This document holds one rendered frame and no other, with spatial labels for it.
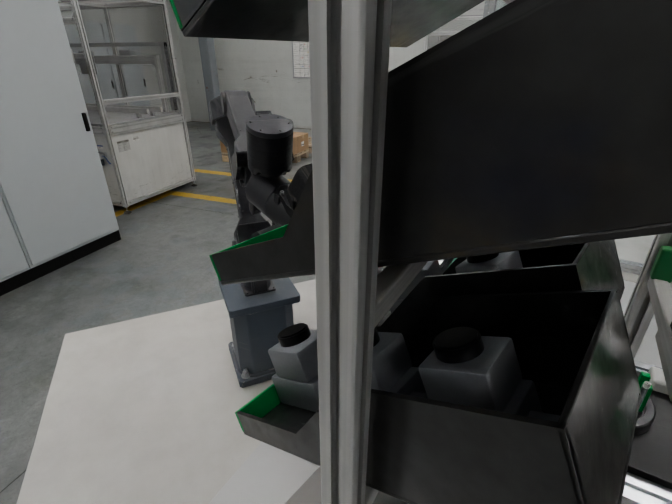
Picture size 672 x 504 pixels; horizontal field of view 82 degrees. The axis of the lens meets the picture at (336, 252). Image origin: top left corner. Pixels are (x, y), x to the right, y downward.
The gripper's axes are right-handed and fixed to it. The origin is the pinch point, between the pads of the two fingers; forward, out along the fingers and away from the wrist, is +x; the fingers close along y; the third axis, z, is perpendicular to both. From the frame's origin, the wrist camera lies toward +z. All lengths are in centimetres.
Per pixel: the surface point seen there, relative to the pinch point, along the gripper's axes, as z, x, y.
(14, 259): -190, -260, -29
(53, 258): -206, -268, -7
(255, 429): -4.1, 9.3, -19.1
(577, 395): 17.0, 23.8, -14.0
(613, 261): 11.6, 22.2, 8.8
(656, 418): -22, 42, 37
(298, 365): 0.6, 8.7, -14.4
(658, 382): -21, 40, 44
